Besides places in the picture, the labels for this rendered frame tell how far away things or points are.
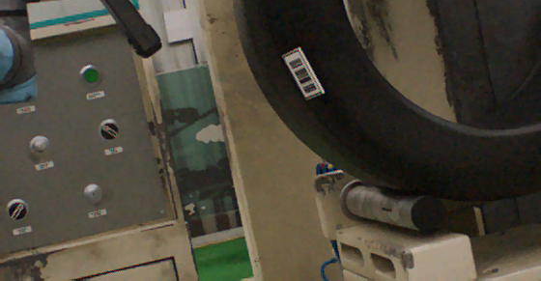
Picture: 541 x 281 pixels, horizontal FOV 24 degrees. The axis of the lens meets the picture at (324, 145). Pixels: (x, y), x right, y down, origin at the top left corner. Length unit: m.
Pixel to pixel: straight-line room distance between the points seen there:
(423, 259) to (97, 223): 0.83
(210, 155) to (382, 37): 8.88
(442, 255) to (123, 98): 0.85
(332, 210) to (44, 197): 0.58
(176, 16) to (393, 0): 8.89
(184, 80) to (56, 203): 8.56
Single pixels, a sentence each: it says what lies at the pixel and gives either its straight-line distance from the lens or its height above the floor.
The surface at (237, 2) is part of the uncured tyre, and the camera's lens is 1.68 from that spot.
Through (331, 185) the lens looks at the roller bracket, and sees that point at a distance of 1.87.
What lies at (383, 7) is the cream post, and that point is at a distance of 1.93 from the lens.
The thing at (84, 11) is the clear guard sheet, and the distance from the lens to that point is 2.22.
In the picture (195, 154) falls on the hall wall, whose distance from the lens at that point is 10.76.
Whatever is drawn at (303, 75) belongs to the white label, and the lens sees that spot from 1.50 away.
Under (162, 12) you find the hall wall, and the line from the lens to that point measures 10.86.
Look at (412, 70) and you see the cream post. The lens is 1.93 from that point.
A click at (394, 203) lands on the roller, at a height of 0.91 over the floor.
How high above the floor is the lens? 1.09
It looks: 3 degrees down
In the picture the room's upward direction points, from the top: 12 degrees counter-clockwise
